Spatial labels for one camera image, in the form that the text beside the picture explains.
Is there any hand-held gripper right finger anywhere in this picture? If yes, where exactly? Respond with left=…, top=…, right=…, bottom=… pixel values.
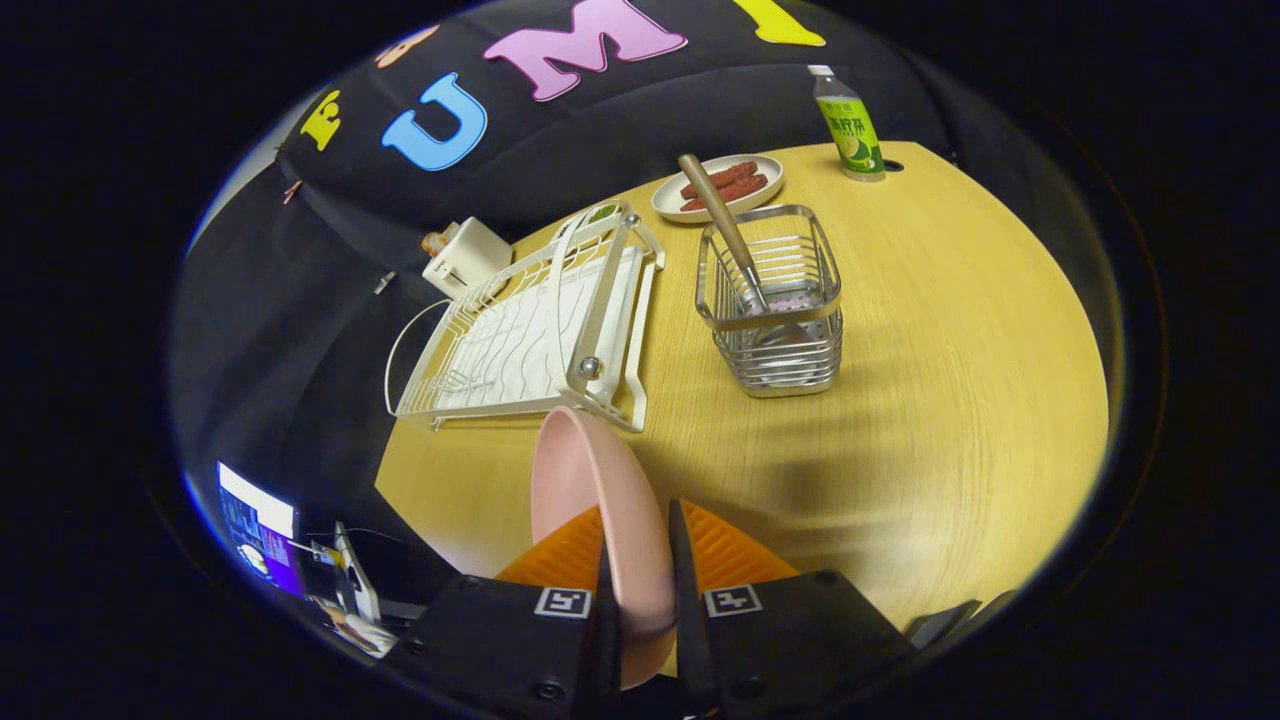
left=667, top=497, right=916, bottom=716

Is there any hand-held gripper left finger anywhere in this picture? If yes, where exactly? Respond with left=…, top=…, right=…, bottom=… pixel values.
left=385, top=503, right=623, bottom=720

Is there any pink plate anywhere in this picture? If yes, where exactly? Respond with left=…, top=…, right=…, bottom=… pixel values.
left=529, top=405, right=678, bottom=691

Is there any metal wire basket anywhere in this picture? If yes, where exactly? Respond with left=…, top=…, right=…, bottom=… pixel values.
left=695, top=204, right=844, bottom=399

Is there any white dish rack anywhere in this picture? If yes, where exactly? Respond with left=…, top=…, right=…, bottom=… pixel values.
left=384, top=200, right=667, bottom=434

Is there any wooden handle metal spoon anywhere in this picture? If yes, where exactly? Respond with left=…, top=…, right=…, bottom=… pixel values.
left=678, top=153, right=813, bottom=353

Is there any white plate with sausages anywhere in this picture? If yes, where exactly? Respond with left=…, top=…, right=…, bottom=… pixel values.
left=651, top=154, right=786, bottom=224

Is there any white desk device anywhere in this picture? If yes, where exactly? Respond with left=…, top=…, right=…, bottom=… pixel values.
left=333, top=520, right=381, bottom=626

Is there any computer monitor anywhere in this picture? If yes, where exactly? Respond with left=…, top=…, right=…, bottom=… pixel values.
left=217, top=461, right=304, bottom=598

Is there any white toaster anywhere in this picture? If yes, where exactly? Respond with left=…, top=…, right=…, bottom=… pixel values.
left=421, top=217, right=514, bottom=301

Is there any red sausage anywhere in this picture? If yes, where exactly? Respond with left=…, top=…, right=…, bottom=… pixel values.
left=681, top=160, right=760, bottom=199
left=682, top=173, right=769, bottom=212

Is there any green label drink bottle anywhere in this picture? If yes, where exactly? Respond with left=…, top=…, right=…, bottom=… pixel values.
left=808, top=65, right=887, bottom=183

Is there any black backdrop cloth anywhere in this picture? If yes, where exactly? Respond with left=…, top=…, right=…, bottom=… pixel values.
left=170, top=0, right=961, bottom=561

